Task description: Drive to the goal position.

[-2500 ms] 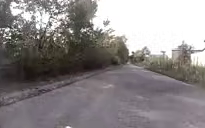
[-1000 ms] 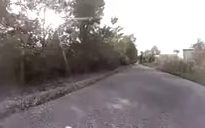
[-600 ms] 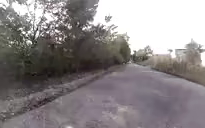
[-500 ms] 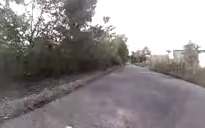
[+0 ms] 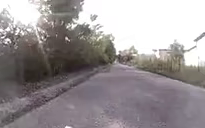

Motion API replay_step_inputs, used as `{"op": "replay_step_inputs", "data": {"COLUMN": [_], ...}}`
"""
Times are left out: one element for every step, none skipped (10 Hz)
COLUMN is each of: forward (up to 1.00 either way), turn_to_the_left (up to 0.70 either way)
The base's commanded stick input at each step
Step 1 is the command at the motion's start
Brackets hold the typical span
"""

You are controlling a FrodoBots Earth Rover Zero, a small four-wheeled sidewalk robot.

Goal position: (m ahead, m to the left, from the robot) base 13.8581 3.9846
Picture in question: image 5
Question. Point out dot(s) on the row of trees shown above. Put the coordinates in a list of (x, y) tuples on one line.
[(56, 43)]

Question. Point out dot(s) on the grey asphalt road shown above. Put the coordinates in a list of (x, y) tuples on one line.
[(130, 100)]

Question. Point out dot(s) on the tree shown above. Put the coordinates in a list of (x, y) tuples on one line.
[(176, 50)]

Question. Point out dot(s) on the dirt and leaf verge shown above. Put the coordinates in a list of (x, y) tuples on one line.
[(30, 96)]

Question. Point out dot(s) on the distant clump of trees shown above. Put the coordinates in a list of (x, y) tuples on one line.
[(126, 56)]

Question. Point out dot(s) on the small pale building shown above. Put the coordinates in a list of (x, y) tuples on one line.
[(164, 54)]

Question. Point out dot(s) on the robot's own part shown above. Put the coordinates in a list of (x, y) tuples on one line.
[(68, 126)]

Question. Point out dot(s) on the weedy grass verge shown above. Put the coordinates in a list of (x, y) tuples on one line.
[(190, 75)]

